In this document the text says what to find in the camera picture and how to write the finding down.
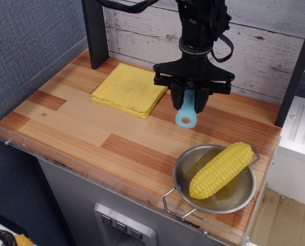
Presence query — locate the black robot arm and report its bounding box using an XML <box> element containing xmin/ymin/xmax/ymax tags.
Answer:
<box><xmin>153</xmin><ymin>1</ymin><xmax>235</xmax><ymax>113</ymax></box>

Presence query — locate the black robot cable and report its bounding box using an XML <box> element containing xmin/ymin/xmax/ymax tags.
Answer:
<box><xmin>97</xmin><ymin>0</ymin><xmax>160</xmax><ymax>14</ymax></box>

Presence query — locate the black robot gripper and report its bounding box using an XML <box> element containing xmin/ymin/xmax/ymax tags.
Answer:
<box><xmin>153</xmin><ymin>54</ymin><xmax>235</xmax><ymax>113</ymax></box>

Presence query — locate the light blue dish brush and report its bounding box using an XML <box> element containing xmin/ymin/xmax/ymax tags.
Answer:
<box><xmin>176</xmin><ymin>89</ymin><xmax>197</xmax><ymax>129</ymax></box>

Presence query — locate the white appliance with ridged top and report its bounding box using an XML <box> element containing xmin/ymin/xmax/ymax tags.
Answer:
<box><xmin>266</xmin><ymin>96</ymin><xmax>305</xmax><ymax>204</ymax></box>

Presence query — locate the yellow object bottom left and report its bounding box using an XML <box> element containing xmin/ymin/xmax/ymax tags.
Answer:
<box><xmin>14</xmin><ymin>234</ymin><xmax>34</xmax><ymax>246</ymax></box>

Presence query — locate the clear acrylic table guard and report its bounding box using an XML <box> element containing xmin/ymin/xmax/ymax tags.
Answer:
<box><xmin>0</xmin><ymin>38</ymin><xmax>280</xmax><ymax>245</ymax></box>

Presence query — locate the yellow plastic corn cob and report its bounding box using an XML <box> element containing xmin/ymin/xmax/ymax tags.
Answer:
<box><xmin>189</xmin><ymin>142</ymin><xmax>253</xmax><ymax>200</ymax></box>

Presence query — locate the black vertical post left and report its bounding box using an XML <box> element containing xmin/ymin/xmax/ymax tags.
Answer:
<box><xmin>81</xmin><ymin>0</ymin><xmax>109</xmax><ymax>69</ymax></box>

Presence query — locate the black vertical post right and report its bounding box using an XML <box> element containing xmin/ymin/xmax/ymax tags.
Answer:
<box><xmin>274</xmin><ymin>39</ymin><xmax>305</xmax><ymax>127</ymax></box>

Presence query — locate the yellow folded cloth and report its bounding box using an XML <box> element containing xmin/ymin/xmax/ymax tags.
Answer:
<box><xmin>91</xmin><ymin>63</ymin><xmax>167</xmax><ymax>118</ymax></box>

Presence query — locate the grey cabinet with dispenser panel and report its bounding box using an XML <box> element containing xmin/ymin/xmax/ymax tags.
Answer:
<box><xmin>38</xmin><ymin>159</ymin><xmax>221</xmax><ymax>245</ymax></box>

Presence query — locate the steel bowl with wire handles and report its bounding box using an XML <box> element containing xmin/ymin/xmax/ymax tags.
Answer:
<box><xmin>162</xmin><ymin>142</ymin><xmax>260</xmax><ymax>220</ymax></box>

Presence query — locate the black vertical post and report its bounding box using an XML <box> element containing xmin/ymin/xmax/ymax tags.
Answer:
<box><xmin>274</xmin><ymin>39</ymin><xmax>305</xmax><ymax>127</ymax></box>
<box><xmin>81</xmin><ymin>0</ymin><xmax>109</xmax><ymax>69</ymax></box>

